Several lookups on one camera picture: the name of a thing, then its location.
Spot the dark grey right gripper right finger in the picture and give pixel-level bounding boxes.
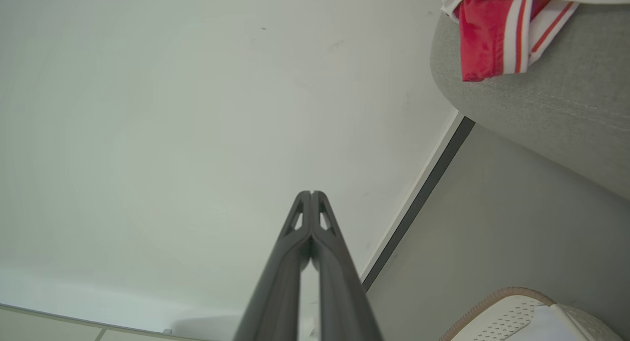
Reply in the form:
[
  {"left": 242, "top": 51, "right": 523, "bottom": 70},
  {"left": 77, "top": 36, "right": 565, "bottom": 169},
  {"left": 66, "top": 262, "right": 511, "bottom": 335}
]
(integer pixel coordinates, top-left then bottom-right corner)
[{"left": 311, "top": 191, "right": 384, "bottom": 341}]

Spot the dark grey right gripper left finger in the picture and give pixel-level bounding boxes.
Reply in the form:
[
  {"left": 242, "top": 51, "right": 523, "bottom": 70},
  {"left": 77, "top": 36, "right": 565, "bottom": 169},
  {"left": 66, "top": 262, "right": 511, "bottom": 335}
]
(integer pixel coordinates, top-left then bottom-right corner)
[{"left": 234, "top": 191, "right": 313, "bottom": 341}]

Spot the red white striped garment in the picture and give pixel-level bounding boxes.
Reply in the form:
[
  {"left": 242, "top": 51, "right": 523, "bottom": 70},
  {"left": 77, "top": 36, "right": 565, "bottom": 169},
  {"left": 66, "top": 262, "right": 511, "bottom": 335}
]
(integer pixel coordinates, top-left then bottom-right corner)
[{"left": 440, "top": 0, "right": 630, "bottom": 82}]

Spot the white laundry basket tan rim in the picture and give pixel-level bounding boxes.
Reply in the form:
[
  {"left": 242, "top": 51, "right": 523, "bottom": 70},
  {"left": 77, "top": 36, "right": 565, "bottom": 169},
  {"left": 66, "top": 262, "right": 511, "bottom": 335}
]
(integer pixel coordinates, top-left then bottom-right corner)
[{"left": 440, "top": 287, "right": 626, "bottom": 341}]

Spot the plain white garment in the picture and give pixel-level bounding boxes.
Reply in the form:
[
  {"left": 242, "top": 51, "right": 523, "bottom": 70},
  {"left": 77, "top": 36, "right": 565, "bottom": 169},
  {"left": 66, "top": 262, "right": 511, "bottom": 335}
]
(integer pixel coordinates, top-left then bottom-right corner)
[{"left": 512, "top": 304, "right": 584, "bottom": 341}]

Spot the grey fabric sofa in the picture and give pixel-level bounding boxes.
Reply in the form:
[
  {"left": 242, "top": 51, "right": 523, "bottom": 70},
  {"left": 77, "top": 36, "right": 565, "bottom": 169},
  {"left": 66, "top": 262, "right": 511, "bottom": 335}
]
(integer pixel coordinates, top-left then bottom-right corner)
[{"left": 431, "top": 1, "right": 630, "bottom": 200}]

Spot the white black wall skirting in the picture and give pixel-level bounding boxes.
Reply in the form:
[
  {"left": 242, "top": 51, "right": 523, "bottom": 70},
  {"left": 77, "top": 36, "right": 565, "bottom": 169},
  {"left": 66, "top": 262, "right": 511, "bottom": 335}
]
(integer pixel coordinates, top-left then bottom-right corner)
[{"left": 361, "top": 111, "right": 476, "bottom": 292}]

